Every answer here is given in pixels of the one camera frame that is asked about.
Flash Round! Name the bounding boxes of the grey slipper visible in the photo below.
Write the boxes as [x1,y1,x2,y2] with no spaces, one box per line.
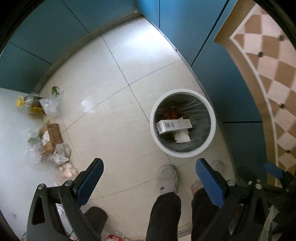
[157,165,179,195]
[191,161,225,195]

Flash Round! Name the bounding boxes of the clear plastic bag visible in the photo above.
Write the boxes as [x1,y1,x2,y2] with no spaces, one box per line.
[39,86,64,118]

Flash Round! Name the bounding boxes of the grey right slipper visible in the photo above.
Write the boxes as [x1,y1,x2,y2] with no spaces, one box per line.
[191,161,225,195]

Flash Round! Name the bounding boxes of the brown cardboard box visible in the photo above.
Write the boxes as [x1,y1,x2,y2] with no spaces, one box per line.
[39,123,64,155]

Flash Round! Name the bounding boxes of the person left leg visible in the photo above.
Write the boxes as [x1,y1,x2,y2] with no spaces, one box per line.
[145,192,181,241]

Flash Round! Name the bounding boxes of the white round trash bin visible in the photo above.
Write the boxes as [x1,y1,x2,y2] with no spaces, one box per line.
[150,89,216,158]

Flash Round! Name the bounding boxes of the grey left slipper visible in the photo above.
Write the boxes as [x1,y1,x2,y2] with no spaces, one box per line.
[157,165,179,195]

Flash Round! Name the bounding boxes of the person leg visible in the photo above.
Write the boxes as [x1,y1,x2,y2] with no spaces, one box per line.
[191,187,220,241]
[145,192,181,241]

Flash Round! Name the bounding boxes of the long white cardboard box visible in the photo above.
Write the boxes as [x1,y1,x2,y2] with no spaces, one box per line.
[156,118,192,135]

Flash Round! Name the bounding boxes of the bag of eggs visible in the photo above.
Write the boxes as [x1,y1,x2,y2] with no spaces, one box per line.
[54,162,79,186]

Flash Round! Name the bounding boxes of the checkered brown tablecloth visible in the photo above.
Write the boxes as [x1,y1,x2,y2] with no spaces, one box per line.
[214,1,295,174]

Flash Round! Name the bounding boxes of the blue kitchen cabinets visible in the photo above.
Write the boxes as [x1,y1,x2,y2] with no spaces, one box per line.
[0,0,269,183]

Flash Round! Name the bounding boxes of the person right leg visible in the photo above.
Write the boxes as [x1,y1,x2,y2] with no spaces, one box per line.
[191,187,220,241]

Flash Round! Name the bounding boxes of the black stool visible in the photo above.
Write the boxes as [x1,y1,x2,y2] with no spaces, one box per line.
[84,206,108,238]

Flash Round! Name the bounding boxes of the yellow oil bottle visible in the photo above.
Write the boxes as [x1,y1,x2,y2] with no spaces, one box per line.
[16,95,45,114]

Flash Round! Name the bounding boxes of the white paper in bin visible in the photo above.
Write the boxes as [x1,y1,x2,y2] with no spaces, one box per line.
[173,130,191,144]

